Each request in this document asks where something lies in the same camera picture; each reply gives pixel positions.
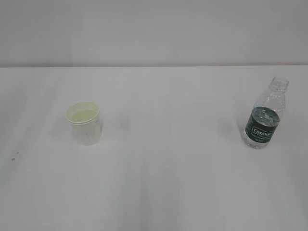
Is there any clear green-label water bottle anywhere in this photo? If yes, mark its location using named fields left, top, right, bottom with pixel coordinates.
left=242, top=77, right=289, bottom=149

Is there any white paper cup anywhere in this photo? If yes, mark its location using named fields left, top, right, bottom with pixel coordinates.
left=65, top=101, right=102, bottom=146

